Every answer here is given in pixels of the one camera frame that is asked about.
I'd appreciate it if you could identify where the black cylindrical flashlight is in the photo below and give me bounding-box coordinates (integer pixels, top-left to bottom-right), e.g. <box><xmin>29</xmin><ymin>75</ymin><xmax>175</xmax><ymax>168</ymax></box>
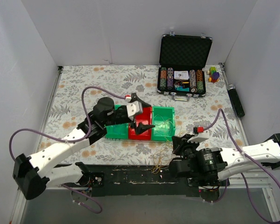
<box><xmin>227</xmin><ymin>84</ymin><xmax>245</xmax><ymax>118</ymax></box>

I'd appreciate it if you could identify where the black poker chip case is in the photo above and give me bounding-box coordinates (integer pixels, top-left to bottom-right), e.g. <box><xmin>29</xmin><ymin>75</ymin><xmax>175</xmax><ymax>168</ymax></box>
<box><xmin>157</xmin><ymin>34</ymin><xmax>213</xmax><ymax>100</ymax></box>

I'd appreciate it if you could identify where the green plastic bin right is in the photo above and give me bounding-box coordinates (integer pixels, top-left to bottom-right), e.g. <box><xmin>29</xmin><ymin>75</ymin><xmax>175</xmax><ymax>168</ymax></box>
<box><xmin>151</xmin><ymin>106</ymin><xmax>175</xmax><ymax>142</ymax></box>

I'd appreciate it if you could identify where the colourful toy block train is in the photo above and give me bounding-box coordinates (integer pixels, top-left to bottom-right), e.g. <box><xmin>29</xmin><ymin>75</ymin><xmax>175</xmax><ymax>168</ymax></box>
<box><xmin>207</xmin><ymin>67</ymin><xmax>220</xmax><ymax>83</ymax></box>

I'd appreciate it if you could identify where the teal plastic piece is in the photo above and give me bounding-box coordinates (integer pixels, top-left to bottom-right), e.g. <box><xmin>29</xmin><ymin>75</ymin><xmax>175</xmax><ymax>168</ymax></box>
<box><xmin>176</xmin><ymin>87</ymin><xmax>189</xmax><ymax>92</ymax></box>

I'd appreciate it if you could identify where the floral table mat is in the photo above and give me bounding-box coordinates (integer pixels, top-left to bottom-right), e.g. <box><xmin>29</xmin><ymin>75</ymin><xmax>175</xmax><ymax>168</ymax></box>
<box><xmin>44</xmin><ymin>65</ymin><xmax>247</xmax><ymax>166</ymax></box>

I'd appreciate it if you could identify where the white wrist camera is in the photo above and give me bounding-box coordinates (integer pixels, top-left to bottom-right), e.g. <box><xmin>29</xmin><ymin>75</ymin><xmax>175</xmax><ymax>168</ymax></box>
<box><xmin>187</xmin><ymin>126</ymin><xmax>209</xmax><ymax>143</ymax></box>
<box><xmin>125</xmin><ymin>95</ymin><xmax>142</xmax><ymax>121</ymax></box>

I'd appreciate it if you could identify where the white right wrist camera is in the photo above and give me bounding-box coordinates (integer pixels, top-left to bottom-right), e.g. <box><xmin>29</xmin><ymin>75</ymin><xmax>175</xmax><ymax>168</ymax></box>
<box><xmin>187</xmin><ymin>126</ymin><xmax>209</xmax><ymax>143</ymax></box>

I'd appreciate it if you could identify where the green plastic bin left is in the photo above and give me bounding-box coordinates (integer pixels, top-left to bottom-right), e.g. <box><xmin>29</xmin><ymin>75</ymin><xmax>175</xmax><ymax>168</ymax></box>
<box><xmin>105</xmin><ymin>105</ymin><xmax>131</xmax><ymax>140</ymax></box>

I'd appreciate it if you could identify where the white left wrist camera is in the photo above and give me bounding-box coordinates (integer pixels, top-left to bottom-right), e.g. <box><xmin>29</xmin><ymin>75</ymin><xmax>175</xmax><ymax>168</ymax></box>
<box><xmin>125</xmin><ymin>95</ymin><xmax>142</xmax><ymax>121</ymax></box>

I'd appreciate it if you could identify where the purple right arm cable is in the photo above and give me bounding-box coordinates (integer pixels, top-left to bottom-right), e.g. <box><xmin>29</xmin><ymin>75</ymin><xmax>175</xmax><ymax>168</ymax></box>
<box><xmin>204</xmin><ymin>108</ymin><xmax>280</xmax><ymax>224</ymax></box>

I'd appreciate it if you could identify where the white card deck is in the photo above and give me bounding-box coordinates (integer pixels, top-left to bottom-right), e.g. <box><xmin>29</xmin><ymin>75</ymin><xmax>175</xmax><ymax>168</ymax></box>
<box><xmin>174</xmin><ymin>70</ymin><xmax>189</xmax><ymax>80</ymax></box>

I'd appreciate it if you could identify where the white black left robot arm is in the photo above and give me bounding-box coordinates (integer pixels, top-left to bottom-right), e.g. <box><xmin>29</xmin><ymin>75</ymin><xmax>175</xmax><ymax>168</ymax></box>
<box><xmin>13</xmin><ymin>93</ymin><xmax>154</xmax><ymax>200</ymax></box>

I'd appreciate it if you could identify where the red plastic bin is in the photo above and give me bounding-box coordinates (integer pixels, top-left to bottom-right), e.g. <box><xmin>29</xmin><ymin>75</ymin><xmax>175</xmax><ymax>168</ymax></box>
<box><xmin>128</xmin><ymin>107</ymin><xmax>152</xmax><ymax>140</ymax></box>

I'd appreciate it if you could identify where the green plastic bin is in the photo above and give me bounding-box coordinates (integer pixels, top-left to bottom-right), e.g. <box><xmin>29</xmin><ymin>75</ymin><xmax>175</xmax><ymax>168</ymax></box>
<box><xmin>105</xmin><ymin>105</ymin><xmax>131</xmax><ymax>140</ymax></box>
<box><xmin>151</xmin><ymin>106</ymin><xmax>175</xmax><ymax>142</ymax></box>

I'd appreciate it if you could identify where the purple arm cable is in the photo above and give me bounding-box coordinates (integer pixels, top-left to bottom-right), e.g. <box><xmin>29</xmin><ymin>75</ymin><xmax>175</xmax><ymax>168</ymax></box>
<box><xmin>9</xmin><ymin>86</ymin><xmax>129</xmax><ymax>214</ymax></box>
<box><xmin>204</xmin><ymin>108</ymin><xmax>280</xmax><ymax>224</ymax></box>

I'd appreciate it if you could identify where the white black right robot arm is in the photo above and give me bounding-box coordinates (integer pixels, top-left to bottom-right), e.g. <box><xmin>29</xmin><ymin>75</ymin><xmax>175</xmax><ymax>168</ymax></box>
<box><xmin>169</xmin><ymin>133</ymin><xmax>280</xmax><ymax>186</ymax></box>

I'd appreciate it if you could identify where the yellow cable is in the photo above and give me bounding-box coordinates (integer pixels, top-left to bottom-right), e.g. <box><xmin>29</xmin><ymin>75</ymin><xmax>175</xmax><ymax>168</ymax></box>
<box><xmin>151</xmin><ymin>126</ymin><xmax>185</xmax><ymax>175</ymax></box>

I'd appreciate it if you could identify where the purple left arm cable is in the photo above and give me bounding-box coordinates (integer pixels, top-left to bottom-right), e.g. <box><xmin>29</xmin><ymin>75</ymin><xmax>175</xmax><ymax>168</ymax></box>
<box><xmin>9</xmin><ymin>86</ymin><xmax>129</xmax><ymax>214</ymax></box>

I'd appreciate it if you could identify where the white cable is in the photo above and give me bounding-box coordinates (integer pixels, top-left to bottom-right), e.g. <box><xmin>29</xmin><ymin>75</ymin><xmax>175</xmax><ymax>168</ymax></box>
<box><xmin>154</xmin><ymin>114</ymin><xmax>175</xmax><ymax>137</ymax></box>

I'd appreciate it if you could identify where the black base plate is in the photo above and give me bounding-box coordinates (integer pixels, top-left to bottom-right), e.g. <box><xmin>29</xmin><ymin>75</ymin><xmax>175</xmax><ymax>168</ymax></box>
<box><xmin>60</xmin><ymin>164</ymin><xmax>234</xmax><ymax>199</ymax></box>

